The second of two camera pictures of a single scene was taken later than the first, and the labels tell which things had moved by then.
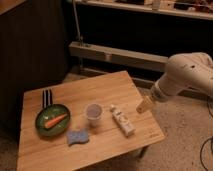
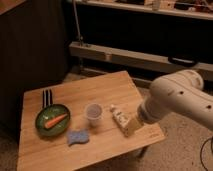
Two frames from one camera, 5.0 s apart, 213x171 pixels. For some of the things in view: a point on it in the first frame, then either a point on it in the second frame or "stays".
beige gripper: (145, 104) → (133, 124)
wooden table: (76, 124) stays
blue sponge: (77, 136) stays
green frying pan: (52, 119) stays
